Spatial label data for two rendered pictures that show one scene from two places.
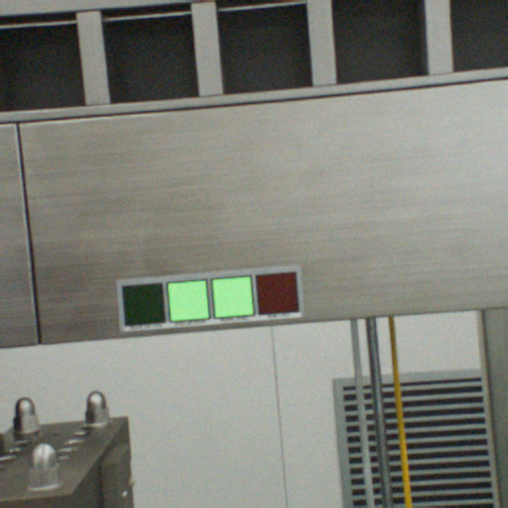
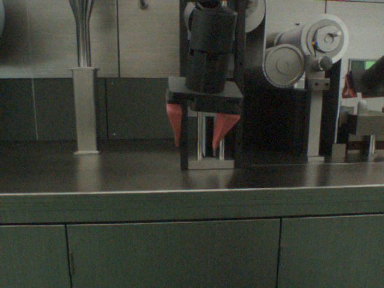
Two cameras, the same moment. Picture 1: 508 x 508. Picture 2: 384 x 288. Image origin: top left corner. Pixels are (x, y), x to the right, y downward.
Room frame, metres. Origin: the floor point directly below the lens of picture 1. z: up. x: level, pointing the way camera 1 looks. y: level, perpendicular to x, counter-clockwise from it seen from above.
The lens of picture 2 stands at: (0.30, 0.96, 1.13)
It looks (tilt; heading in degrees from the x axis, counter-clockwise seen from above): 11 degrees down; 354
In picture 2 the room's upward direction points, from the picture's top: straight up
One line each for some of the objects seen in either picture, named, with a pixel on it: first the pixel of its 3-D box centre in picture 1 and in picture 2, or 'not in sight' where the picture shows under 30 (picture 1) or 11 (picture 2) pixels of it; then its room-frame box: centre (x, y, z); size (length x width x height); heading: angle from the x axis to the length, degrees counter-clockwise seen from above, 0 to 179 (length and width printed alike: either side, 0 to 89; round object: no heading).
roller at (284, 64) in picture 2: not in sight; (271, 66); (1.37, 0.58, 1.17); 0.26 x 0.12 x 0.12; 178
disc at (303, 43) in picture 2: not in sight; (324, 39); (1.24, 0.47, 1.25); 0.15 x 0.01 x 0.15; 88
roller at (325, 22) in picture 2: not in sight; (307, 44); (1.36, 0.46, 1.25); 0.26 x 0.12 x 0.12; 178
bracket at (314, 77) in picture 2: not in sight; (315, 108); (1.20, 0.50, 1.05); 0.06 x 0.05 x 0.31; 178
